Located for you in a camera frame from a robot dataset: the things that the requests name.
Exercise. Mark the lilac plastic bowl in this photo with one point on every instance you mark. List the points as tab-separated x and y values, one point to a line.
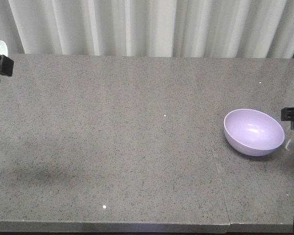
252	132

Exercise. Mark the white pleated curtain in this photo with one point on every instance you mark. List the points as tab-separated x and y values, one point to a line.
156	28

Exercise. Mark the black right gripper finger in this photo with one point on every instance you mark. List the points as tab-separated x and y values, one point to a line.
287	114

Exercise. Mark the pale green plastic spoon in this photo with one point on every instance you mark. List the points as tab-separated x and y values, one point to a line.
3	48

